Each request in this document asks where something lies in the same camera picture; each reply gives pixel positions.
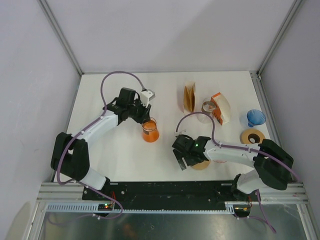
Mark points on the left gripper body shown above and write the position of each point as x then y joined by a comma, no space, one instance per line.
138,108

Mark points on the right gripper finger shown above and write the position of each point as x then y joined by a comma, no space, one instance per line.
193,160
179,155

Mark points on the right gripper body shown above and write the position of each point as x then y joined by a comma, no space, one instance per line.
186,154

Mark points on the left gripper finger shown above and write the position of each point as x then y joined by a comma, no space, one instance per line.
146,114
139,117

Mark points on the orange glass beaker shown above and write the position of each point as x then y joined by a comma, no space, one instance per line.
150,131

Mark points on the pink glass dripper cone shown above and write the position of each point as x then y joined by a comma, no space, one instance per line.
220,161

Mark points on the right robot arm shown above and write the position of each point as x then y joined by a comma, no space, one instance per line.
271,165

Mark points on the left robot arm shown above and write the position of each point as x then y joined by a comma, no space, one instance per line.
71,152

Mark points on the clear glass dripper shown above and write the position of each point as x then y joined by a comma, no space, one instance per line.
207,109

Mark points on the white coffee filter pack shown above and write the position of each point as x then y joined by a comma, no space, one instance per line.
222,110

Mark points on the brown coffee filter pack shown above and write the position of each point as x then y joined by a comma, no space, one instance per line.
189,97

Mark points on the blue glass dripper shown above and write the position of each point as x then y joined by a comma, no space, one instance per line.
255,117

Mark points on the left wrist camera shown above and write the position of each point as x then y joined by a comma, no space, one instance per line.
146,96

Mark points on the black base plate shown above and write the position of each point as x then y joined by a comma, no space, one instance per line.
176,195

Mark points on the aluminium frame rail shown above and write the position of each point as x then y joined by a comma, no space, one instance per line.
52,191

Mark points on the grey cable duct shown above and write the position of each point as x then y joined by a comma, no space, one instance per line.
69,207

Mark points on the left frame post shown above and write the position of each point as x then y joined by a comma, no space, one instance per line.
52,20

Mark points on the frame post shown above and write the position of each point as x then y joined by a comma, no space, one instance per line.
284,27
52,20

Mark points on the right frame post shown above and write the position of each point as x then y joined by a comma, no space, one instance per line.
284,27

